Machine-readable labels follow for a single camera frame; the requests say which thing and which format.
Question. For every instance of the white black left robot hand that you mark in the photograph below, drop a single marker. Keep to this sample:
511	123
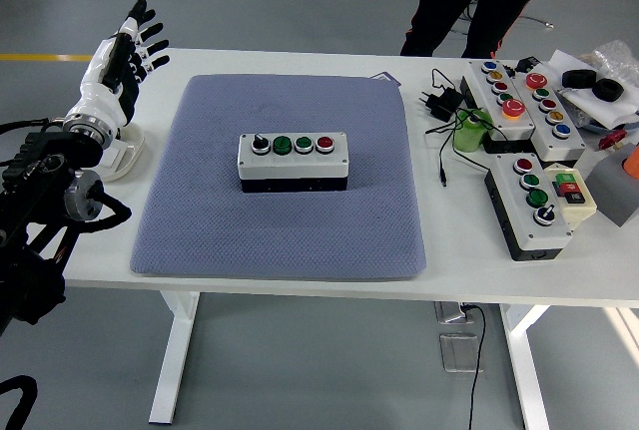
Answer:
95	96

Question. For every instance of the grey four-button control box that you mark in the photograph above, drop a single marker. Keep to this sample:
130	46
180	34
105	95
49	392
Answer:
546	235
294	165

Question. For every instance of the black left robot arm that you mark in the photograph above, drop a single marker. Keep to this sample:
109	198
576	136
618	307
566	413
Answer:
30	190

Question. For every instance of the yellow floor tape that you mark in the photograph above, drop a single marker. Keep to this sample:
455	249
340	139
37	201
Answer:
50	57

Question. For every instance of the white oval tray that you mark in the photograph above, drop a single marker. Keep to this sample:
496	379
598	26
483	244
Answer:
132	155

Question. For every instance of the grey-blue textured mat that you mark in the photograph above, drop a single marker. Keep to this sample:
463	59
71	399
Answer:
299	230

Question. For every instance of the white table leg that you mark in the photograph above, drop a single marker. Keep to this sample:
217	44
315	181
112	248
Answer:
172	350
524	350

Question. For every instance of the mat label tag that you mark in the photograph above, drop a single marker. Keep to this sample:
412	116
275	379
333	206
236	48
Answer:
387	78

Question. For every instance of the black power adapter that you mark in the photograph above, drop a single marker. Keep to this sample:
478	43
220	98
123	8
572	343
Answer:
444	103

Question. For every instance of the green cylinder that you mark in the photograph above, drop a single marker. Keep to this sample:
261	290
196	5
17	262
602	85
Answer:
466	138

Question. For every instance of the small black connector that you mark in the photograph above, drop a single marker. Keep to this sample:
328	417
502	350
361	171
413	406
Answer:
526	64

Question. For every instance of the metal floor socket box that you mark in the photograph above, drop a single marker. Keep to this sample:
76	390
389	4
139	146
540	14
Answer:
456	352

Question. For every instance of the small red knob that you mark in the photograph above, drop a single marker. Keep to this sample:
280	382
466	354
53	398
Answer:
611	140

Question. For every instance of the white paper sheet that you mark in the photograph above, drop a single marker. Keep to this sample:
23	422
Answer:
614	111

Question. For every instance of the grey block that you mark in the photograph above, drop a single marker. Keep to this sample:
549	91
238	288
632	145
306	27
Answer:
609	185

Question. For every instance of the clear bubble wrap bag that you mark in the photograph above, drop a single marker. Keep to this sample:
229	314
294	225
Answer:
619	58

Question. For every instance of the orange cylinder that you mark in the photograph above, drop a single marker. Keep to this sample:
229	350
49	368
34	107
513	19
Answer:
633	163

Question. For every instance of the beige two-button switch box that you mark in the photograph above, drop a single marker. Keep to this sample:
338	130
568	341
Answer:
579	210

